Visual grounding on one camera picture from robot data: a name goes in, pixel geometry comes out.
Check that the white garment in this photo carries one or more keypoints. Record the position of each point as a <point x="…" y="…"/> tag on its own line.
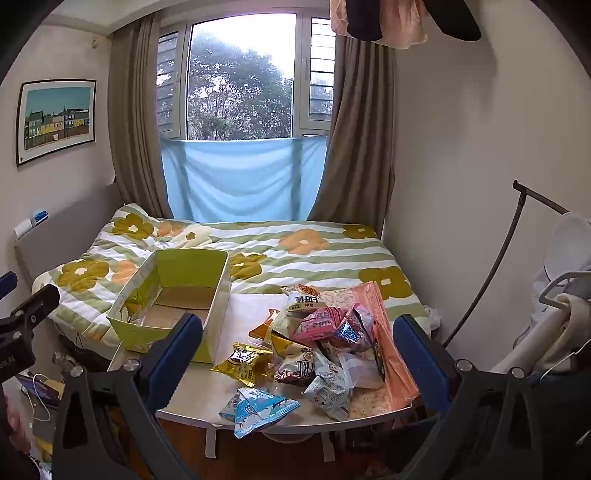
<point x="565" y="244"/>

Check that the white green snack packet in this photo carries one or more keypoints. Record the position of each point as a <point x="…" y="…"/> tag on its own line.
<point x="330" y="392"/>

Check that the dark cloth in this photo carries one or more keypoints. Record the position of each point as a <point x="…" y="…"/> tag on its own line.
<point x="457" y="23"/>

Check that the white clothes hanger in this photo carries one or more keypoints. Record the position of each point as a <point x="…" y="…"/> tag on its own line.
<point x="554" y="284"/>

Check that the peach hanging garment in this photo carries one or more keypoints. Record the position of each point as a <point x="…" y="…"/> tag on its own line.
<point x="406" y="27"/>

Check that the cream cloth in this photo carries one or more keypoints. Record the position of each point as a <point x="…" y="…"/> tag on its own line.
<point x="549" y="337"/>

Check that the cream cheese chip bag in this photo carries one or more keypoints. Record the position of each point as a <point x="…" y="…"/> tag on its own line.
<point x="295" y="364"/>

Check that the framed house picture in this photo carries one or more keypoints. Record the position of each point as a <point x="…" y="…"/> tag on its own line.
<point x="55" y="120"/>

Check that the window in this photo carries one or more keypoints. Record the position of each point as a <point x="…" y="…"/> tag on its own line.
<point x="240" y="78"/>

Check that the black clothes rack pole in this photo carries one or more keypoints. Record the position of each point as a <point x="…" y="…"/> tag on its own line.
<point x="521" y="203"/>

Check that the brown curtain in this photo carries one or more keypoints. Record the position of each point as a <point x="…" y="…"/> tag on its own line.
<point x="360" y="138"/>
<point x="134" y="115"/>

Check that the white small box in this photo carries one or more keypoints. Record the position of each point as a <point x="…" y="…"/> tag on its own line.
<point x="23" y="229"/>

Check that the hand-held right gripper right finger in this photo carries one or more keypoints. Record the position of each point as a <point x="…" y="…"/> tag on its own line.
<point x="420" y="364"/>

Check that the light blue cloth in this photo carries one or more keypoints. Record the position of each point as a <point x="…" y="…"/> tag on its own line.
<point x="240" y="180"/>

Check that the blue red snack packet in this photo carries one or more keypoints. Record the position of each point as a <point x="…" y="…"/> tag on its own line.
<point x="351" y="333"/>

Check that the blue white small item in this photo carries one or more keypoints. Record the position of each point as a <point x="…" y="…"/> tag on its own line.
<point x="39" y="216"/>

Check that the pink snack packet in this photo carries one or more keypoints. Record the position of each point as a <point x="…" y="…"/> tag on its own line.
<point x="318" y="325"/>

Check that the gold snack packet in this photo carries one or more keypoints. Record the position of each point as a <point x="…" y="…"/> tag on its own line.
<point x="240" y="362"/>

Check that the clear waffle packet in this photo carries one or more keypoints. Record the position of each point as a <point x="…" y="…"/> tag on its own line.
<point x="362" y="369"/>

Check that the black hanging garment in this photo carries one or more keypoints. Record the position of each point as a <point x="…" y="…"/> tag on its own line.
<point x="364" y="23"/>

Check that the white orange chip bag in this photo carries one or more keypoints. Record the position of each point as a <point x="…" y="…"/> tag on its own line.
<point x="302" y="302"/>

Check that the floral striped blanket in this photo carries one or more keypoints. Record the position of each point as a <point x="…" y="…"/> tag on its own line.
<point x="300" y="258"/>

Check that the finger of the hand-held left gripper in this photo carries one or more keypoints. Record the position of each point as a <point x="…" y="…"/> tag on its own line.
<point x="39" y="304"/>
<point x="7" y="282"/>

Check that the blue white snack packet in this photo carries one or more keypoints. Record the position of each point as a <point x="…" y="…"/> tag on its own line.
<point x="256" y="408"/>

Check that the smartphone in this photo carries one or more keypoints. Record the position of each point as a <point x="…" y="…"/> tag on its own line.
<point x="39" y="390"/>

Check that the green cardboard box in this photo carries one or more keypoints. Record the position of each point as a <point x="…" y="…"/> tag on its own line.
<point x="184" y="272"/>

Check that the orange pink plastic bag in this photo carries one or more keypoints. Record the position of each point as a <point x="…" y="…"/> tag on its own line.
<point x="376" y="300"/>

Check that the grey bed headboard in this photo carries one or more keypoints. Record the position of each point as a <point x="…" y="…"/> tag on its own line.
<point x="69" y="230"/>

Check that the orange snack packet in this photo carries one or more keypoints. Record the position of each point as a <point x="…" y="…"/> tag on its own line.
<point x="263" y="330"/>

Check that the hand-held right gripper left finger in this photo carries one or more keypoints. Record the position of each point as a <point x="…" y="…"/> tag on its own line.
<point x="184" y="341"/>

